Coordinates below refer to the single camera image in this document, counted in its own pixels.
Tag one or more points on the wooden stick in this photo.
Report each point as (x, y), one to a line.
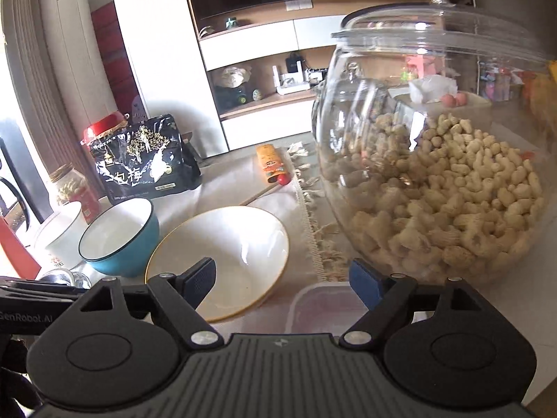
(261, 193)

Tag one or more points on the white plate with gold rim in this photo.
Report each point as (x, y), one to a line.
(235, 244)

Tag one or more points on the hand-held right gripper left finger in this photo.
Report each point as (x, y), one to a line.
(200, 276)

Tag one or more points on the black snack bag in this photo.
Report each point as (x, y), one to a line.
(143, 170)

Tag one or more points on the white tasselled tablecloth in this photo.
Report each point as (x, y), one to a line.
(226, 180)

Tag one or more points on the green toy tractor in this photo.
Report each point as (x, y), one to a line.
(233, 96)

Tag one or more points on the person's left forearm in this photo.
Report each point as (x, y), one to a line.
(11, 370)

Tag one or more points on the clear glass cup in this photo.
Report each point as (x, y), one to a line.
(74, 279)

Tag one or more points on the white bowl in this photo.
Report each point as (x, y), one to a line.
(61, 235)

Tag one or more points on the large glass jar of peanuts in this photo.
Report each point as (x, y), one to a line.
(435, 183)

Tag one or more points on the white and wood wall cabinet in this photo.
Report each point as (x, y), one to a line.
(252, 43)

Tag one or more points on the black set-top box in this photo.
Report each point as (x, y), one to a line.
(294, 63)

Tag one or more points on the clear plastic container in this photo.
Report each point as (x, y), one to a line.
(322, 309)

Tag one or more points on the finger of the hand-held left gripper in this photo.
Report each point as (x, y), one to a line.
(39, 289)

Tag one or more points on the blue bowl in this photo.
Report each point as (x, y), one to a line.
(130, 254)

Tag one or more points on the white standing air conditioner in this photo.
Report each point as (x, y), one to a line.
(74, 52)

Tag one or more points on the beige cloth hat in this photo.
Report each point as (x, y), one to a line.
(235, 77)

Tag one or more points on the red tin canister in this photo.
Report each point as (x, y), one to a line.
(102, 129)

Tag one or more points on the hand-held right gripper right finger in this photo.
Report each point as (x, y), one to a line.
(364, 282)

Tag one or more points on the white router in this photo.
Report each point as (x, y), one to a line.
(289, 85)

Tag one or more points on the small green round toy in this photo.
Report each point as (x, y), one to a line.
(257, 95)

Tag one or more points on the plastic peanut jar gold lid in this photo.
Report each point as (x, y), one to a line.
(72, 187)

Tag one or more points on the orange chair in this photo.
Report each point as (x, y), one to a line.
(13, 248)

